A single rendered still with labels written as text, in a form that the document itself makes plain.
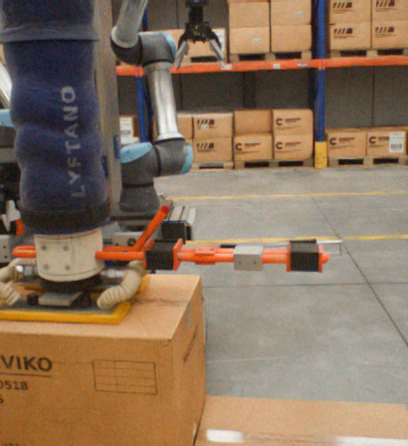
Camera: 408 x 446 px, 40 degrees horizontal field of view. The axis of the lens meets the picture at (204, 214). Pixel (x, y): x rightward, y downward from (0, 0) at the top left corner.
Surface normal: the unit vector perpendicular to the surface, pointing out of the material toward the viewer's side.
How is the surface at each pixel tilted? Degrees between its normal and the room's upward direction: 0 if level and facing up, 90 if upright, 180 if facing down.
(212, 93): 90
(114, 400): 90
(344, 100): 90
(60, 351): 90
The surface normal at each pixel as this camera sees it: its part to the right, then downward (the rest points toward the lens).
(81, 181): 0.66, -0.12
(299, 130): -0.01, 0.29
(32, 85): -0.24, 0.00
